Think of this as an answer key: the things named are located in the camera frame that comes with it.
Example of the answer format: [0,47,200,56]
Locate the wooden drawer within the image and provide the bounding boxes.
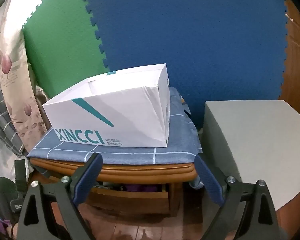
[86,187,171,215]

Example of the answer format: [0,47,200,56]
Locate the wooden nightstand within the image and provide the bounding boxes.
[29,157,198,218]

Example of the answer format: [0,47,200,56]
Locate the white patterned bedsheet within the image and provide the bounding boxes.
[0,139,33,182]

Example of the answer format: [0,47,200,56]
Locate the blue checked cloth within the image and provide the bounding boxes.
[27,87,202,165]

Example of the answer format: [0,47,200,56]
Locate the grey plaid pillow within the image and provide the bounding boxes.
[0,88,26,157]

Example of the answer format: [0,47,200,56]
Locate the white XINCCI shoe box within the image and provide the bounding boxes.
[43,63,170,148]

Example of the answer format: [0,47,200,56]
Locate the wooden wardrobe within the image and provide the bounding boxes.
[279,0,300,114]

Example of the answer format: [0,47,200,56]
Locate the beige floral curtain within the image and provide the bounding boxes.
[0,0,48,154]

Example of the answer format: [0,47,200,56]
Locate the green foam mat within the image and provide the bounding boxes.
[23,0,109,98]

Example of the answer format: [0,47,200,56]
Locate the blue foam mat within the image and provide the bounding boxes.
[84,0,287,126]

